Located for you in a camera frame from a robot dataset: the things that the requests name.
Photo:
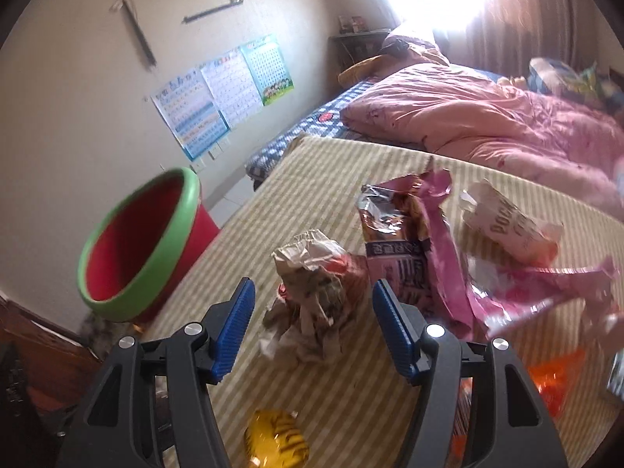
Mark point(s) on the orange chip bag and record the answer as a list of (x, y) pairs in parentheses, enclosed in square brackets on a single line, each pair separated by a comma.
[(554, 380)]

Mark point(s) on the pink quilt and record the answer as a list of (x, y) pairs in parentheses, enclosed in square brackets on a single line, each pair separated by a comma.
[(457, 112)]

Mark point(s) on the yellow snack wrapper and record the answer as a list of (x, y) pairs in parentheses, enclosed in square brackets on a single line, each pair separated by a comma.
[(273, 439)]

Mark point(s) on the white Pocky box wrapper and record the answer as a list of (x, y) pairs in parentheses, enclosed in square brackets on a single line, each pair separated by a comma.
[(528, 240)]

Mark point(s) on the yellow pillow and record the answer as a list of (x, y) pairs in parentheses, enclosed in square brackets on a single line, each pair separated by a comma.
[(369, 67)]

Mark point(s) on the left blue wall chart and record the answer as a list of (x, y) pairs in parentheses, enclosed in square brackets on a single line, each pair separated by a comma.
[(191, 113)]

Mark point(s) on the pink pillow at headboard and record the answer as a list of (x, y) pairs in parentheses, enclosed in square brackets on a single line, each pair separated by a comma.
[(407, 47)]

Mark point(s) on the black wall rail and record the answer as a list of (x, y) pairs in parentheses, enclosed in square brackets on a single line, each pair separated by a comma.
[(212, 11)]

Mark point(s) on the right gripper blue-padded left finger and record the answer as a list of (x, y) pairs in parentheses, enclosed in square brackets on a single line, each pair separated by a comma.
[(151, 396)]

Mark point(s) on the right green wall chart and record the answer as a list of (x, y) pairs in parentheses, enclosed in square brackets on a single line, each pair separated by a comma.
[(267, 66)]

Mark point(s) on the yellow checked mattress pad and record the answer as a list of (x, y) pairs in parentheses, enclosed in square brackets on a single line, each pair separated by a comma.
[(355, 411)]

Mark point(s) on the black wall bracket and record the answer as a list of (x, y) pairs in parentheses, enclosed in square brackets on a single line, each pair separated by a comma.
[(126, 7)]

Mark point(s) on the brown patterned curtain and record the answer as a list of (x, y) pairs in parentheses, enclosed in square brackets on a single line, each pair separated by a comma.
[(507, 34)]

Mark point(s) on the brown paper wrapper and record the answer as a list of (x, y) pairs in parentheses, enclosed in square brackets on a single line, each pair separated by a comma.
[(321, 292)]

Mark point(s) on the crumpled pink foil wrapper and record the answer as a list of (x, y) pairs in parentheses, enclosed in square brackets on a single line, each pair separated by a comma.
[(503, 298)]

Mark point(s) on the blue plaid blanket pile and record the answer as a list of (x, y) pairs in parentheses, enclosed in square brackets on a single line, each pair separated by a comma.
[(589, 87)]

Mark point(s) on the red bin with green rim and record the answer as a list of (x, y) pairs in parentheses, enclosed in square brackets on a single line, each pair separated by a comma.
[(135, 259)]

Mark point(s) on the middle white wall chart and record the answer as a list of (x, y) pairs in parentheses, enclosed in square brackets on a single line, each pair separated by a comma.
[(232, 86)]

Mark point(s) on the pink snack bag with text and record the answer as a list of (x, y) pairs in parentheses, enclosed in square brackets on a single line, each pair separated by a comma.
[(408, 243)]

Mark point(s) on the dark bedside shelf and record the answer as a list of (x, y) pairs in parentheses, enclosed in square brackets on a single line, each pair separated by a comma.
[(355, 41)]

